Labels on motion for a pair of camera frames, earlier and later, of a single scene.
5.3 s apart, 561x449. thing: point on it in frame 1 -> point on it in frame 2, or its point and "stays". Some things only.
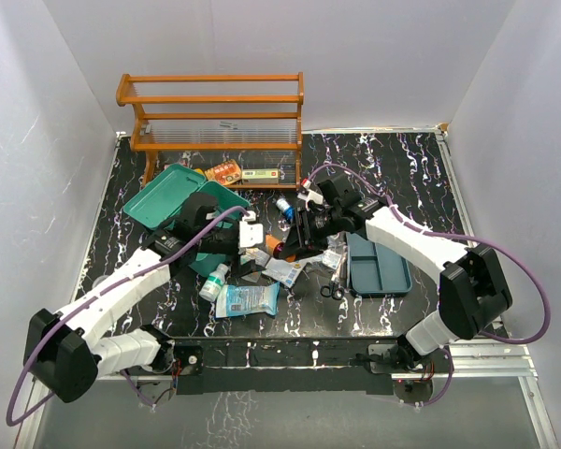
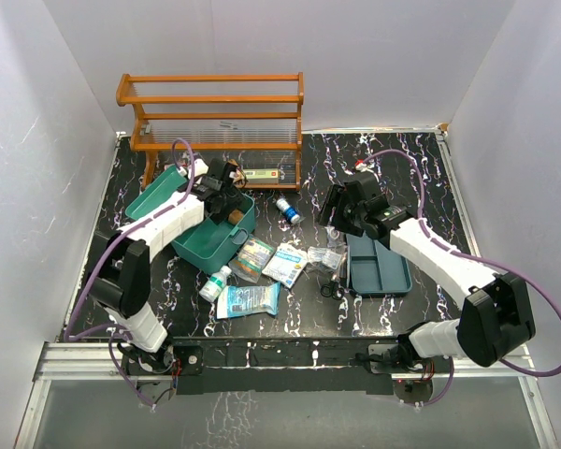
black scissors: [332, 290] stays
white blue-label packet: [286, 271] stays
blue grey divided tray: [374, 270] stays
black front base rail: [346, 365] stays
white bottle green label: [213, 283] stays
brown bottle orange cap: [274, 246] -> [235, 216]
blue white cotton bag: [242, 299] stays
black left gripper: [245, 267] -> [234, 200]
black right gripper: [302, 242] -> [338, 196]
